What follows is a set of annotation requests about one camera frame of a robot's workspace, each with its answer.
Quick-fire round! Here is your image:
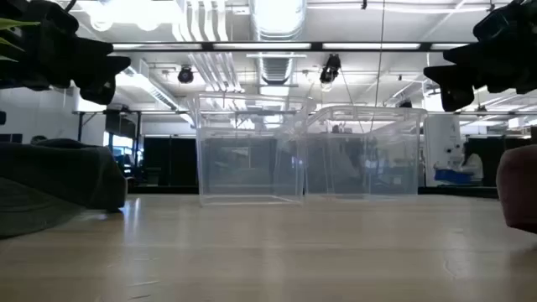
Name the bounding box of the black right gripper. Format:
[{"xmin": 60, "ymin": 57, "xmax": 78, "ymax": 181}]
[{"xmin": 422, "ymin": 0, "xmax": 537, "ymax": 113}]

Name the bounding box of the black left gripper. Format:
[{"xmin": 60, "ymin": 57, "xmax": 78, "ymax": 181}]
[{"xmin": 0, "ymin": 0, "xmax": 133, "ymax": 107}]

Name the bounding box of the clear plastic container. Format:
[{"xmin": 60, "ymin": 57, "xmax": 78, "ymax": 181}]
[
  {"xmin": 302, "ymin": 105, "xmax": 428, "ymax": 200},
  {"xmin": 186, "ymin": 91, "xmax": 316, "ymax": 207}
]

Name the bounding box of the white pillar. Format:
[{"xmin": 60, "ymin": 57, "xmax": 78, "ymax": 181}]
[{"xmin": 423, "ymin": 113, "xmax": 461, "ymax": 188}]

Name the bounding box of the blue bin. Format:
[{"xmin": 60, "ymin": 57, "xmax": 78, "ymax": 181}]
[{"xmin": 433, "ymin": 168, "xmax": 473, "ymax": 185}]

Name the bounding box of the dark grey cap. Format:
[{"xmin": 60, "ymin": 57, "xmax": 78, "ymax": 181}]
[{"xmin": 0, "ymin": 138, "xmax": 128, "ymax": 240}]

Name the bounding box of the reddish brown cap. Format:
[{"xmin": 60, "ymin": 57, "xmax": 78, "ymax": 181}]
[{"xmin": 495, "ymin": 143, "xmax": 537, "ymax": 235}]

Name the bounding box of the hanging black cable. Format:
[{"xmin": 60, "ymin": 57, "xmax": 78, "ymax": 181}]
[{"xmin": 368, "ymin": 0, "xmax": 387, "ymax": 134}]

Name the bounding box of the black ceiling camera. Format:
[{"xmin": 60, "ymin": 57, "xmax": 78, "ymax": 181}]
[{"xmin": 176, "ymin": 65, "xmax": 196, "ymax": 85}]

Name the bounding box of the black overhead camera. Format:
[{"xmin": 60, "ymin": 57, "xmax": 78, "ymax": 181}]
[{"xmin": 319, "ymin": 53, "xmax": 342, "ymax": 85}]

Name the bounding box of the silver ceiling duct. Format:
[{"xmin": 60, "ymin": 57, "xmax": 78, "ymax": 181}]
[{"xmin": 250, "ymin": 0, "xmax": 308, "ymax": 86}]

